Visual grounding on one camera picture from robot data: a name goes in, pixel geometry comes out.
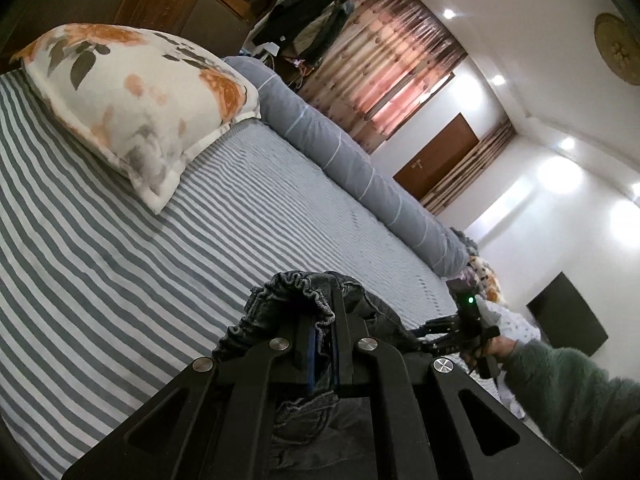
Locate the right hand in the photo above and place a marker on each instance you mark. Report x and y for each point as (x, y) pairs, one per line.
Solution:
(499, 348)

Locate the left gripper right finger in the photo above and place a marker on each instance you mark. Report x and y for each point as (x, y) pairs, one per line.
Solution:
(350, 371)

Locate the floral clothes pile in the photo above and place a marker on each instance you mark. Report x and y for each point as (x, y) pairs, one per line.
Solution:
(479, 272)

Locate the brown wooden door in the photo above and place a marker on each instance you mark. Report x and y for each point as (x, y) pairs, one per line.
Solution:
(437, 158)

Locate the dark grey denim pants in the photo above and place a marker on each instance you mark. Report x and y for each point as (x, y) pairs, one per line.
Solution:
(318, 436)

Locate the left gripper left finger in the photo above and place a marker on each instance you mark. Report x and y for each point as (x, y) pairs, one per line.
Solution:
(306, 361)

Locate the striped grey white bedsheet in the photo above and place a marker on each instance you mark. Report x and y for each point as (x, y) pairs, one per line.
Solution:
(103, 302)

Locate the round gold wall ornament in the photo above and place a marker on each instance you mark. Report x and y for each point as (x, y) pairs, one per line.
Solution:
(617, 47)

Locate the black wall television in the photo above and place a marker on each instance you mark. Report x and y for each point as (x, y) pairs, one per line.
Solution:
(565, 319)

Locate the floral orange white pillow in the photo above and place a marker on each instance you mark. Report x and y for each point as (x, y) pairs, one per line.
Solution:
(147, 102)

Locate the striped brown side curtain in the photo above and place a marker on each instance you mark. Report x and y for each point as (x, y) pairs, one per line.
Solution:
(466, 172)

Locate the white dotted cloth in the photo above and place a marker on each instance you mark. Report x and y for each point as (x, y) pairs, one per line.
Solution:
(512, 325)

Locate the hanging dark clothes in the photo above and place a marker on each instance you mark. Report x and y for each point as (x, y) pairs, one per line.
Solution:
(287, 21)

